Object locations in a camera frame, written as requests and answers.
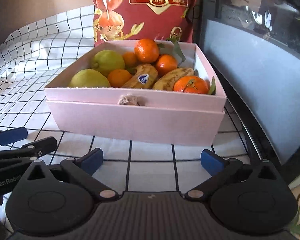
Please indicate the small green pear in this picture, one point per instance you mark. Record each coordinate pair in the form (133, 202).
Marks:
(88, 80)

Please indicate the red snack bag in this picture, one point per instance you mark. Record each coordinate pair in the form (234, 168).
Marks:
(152, 17)

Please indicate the wide spotted yellow banana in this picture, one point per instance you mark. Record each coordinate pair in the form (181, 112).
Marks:
(140, 76)

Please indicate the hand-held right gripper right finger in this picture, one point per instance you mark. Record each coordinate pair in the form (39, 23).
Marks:
(211, 161)

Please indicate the glass-sided computer case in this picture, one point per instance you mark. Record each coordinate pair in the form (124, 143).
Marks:
(252, 55)

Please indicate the large green pear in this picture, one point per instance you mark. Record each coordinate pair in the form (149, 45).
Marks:
(107, 61)

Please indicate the mandarin with small leaf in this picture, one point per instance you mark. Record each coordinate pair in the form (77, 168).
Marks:
(190, 85)

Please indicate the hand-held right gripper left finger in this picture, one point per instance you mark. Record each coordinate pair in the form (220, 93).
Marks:
(92, 161)

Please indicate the pink cardboard box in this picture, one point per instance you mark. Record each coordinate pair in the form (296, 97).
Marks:
(140, 122)

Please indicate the slim spotted yellow banana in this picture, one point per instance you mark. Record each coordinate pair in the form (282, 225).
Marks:
(173, 76)

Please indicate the mandarin with large green leaves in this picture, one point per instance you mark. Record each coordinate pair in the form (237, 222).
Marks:
(165, 65)

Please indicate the large orange mandarin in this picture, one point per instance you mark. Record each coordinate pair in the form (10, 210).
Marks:
(146, 50)

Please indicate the white black-grid tablecloth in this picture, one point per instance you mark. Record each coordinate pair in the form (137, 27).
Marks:
(27, 67)

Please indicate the small orange mandarin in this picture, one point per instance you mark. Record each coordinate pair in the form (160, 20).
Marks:
(130, 59)

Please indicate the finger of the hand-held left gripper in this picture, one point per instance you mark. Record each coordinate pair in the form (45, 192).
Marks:
(12, 135)
(35, 147)

